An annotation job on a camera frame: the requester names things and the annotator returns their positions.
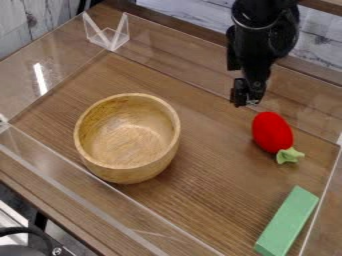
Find light wooden bowl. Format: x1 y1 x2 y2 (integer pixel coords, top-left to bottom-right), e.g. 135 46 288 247
74 93 181 184

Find red felt strawberry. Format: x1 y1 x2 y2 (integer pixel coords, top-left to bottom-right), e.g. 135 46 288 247
252 112 305 164

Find green foam block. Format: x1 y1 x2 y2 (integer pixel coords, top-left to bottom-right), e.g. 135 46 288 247
254 186 320 256

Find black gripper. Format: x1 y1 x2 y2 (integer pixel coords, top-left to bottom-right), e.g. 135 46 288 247
226 13 300 108

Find clear acrylic corner bracket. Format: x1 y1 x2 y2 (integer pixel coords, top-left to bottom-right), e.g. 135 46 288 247
82 12 130 52

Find black table leg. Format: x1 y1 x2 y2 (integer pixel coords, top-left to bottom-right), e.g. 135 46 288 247
34 212 49 230

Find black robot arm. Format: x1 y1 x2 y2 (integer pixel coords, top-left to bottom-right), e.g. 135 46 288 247
226 0 300 107

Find black cable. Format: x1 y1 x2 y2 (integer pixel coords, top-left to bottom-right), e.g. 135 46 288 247
0 226 58 256

